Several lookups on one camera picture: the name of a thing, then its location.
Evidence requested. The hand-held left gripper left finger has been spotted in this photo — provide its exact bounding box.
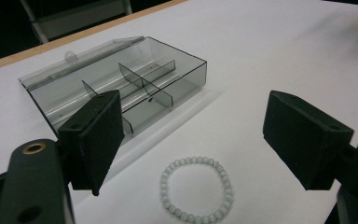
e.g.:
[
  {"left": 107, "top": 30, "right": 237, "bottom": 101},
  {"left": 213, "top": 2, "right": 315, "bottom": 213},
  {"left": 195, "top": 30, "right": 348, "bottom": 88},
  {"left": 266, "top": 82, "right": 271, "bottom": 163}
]
[{"left": 57, "top": 89, "right": 126, "bottom": 197}]

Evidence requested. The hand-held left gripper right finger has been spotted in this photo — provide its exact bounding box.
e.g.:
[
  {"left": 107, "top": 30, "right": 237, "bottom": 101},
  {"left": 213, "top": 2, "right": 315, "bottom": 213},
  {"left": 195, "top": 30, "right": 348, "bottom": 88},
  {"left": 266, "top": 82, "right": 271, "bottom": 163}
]
[{"left": 262, "top": 90, "right": 354, "bottom": 191}]

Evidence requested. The clear grey compartment box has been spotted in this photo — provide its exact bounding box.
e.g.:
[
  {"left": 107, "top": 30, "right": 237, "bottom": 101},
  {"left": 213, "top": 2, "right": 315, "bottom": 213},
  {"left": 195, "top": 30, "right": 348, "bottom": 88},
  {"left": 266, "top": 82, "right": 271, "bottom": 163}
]
[{"left": 18, "top": 35, "right": 208, "bottom": 145}]

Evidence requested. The pale green bead bracelet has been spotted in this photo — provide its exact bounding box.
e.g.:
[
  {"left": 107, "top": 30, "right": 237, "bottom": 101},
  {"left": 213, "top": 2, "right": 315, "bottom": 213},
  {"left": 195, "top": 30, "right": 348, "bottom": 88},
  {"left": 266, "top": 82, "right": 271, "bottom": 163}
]
[{"left": 159, "top": 156, "right": 235, "bottom": 224}]

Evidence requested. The grey metal stand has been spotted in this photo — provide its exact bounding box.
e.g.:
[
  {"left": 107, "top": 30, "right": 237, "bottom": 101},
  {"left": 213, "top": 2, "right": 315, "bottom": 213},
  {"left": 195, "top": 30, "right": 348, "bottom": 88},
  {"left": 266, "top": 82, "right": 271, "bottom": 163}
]
[{"left": 20, "top": 0, "right": 133, "bottom": 45}]

